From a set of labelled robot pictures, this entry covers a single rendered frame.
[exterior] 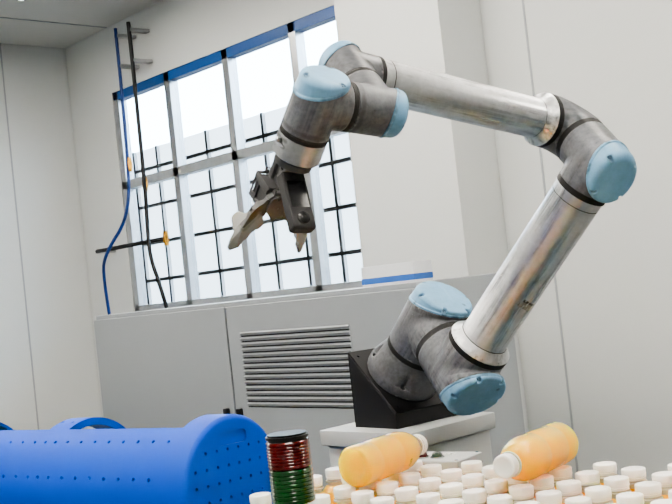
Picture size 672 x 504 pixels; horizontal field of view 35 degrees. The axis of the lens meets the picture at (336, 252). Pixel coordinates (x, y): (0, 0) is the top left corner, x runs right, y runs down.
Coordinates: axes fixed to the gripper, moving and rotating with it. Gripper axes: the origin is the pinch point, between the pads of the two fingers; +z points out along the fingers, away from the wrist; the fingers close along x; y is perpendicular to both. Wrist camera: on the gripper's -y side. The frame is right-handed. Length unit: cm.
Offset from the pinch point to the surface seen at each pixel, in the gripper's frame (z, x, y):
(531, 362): 143, -240, 125
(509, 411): 113, -169, 66
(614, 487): -6, -31, -68
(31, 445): 65, 27, 18
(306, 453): -3, 17, -53
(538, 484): 2, -26, -59
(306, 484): 0, 17, -57
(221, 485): 41.6, 3.1, -18.8
